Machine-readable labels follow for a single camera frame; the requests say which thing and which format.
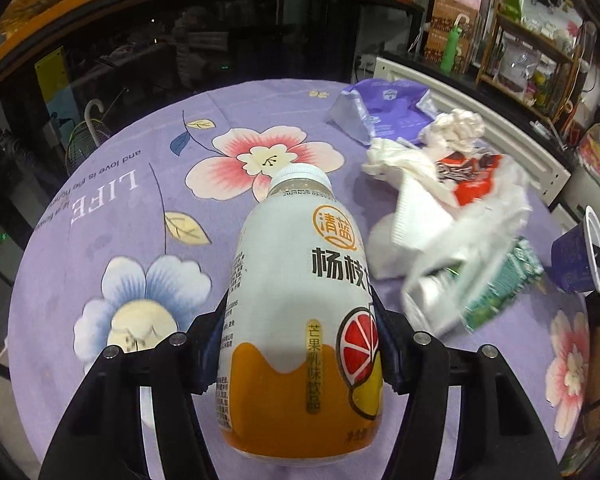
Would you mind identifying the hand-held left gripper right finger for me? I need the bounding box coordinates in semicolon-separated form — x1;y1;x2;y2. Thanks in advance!
370;302;563;480

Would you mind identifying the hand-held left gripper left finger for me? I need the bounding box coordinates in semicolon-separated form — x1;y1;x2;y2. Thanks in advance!
39;287;231;480

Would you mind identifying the blue plastic cup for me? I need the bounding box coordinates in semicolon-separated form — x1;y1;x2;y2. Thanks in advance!
551;205;600;297

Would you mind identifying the white and orange drink bottle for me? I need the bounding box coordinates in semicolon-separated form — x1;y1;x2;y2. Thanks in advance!
215;164;385;461

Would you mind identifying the green foil wrapper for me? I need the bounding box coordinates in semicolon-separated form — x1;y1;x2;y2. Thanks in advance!
460;237;546;331

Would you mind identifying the white plastic bag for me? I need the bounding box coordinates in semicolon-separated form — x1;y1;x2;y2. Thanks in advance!
367;160;533;336

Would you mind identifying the red snack wrapper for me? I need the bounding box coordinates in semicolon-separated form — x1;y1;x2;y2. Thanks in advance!
432;154;503;208

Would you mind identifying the white paper napkin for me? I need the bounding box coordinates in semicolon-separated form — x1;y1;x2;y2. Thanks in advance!
362;137;461;252

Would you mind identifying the purple floral blanket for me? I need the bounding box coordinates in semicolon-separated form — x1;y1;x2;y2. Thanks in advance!
7;79;598;480

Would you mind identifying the crumpled white tissue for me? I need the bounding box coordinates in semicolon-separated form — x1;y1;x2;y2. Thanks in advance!
420;109;486;153

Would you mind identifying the wide white drawer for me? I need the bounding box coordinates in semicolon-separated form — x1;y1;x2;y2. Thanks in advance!
372;57;571;206

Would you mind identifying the wooden shelf rack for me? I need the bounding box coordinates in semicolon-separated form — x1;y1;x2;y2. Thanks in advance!
475;5;581;121

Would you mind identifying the small green fan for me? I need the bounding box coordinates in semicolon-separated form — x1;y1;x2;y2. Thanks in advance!
65;120;113;176

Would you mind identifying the purple tissue pack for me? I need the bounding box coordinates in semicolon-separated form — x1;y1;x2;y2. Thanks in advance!
328;79;443;147

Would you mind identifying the green bottle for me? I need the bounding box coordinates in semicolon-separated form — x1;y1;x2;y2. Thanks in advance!
440;15;468;72

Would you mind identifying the wood-edged glass counter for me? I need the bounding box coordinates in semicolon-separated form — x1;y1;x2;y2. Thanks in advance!
0;0;426;111

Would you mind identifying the white umbrella handle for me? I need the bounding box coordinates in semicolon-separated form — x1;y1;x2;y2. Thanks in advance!
84;100;106;146

